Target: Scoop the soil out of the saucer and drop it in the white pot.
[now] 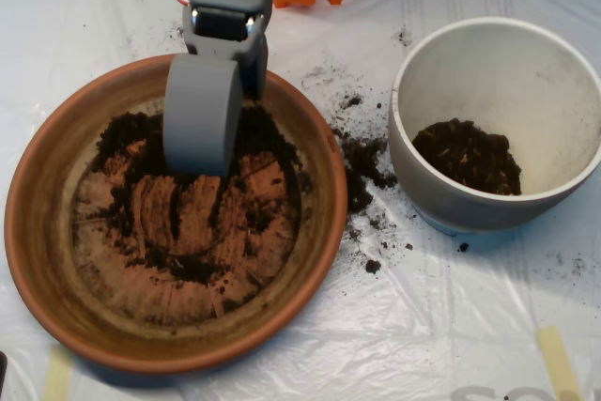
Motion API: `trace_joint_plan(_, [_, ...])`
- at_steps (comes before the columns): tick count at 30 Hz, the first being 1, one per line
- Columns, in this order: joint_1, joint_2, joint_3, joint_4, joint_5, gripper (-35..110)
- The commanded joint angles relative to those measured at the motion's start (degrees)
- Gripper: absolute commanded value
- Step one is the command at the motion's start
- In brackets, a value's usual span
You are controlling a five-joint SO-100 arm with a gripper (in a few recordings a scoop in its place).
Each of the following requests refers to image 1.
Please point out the dark soil heap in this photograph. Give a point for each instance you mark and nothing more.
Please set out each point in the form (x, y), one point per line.
(141, 138)

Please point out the spilled soil pile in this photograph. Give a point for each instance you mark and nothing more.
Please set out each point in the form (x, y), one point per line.
(364, 166)

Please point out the terracotta clay saucer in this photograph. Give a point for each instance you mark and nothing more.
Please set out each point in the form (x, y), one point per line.
(42, 232)

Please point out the white ceramic pot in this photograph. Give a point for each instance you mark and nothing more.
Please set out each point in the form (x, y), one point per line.
(422, 189)

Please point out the dark brown food chunk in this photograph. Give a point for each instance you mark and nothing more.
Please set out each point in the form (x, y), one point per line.
(373, 266)

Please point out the small dark food piece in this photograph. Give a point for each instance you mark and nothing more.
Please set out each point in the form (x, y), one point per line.
(464, 247)

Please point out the long beige masking tape strip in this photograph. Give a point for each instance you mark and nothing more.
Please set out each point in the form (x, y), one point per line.
(559, 363)
(57, 377)

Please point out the clear plastic cover sheet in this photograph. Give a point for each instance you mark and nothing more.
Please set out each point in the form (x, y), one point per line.
(422, 326)

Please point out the black object at edge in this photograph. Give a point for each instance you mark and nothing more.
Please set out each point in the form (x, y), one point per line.
(3, 370)

